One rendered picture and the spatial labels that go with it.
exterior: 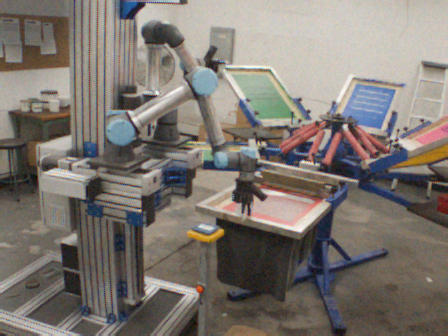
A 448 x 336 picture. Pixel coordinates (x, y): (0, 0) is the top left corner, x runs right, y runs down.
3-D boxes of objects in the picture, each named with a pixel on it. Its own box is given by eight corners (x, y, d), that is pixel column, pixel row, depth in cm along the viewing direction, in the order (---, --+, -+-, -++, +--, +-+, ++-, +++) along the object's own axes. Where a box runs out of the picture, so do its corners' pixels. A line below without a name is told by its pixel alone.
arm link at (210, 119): (180, 68, 217) (209, 161, 239) (184, 70, 208) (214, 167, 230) (203, 60, 220) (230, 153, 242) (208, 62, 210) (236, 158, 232)
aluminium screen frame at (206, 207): (300, 239, 226) (300, 232, 224) (195, 211, 245) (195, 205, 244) (345, 195, 294) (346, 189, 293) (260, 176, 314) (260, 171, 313)
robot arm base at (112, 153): (96, 159, 211) (96, 139, 208) (114, 152, 225) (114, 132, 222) (124, 164, 208) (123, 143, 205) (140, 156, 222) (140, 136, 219)
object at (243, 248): (284, 304, 250) (293, 230, 236) (211, 281, 266) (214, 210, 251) (287, 302, 253) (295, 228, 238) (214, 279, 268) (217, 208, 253)
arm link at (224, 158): (211, 163, 229) (233, 163, 233) (217, 170, 219) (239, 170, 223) (212, 148, 226) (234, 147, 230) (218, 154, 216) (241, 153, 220)
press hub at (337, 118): (332, 291, 372) (357, 120, 325) (286, 278, 385) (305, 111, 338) (345, 271, 406) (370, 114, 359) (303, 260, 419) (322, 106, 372)
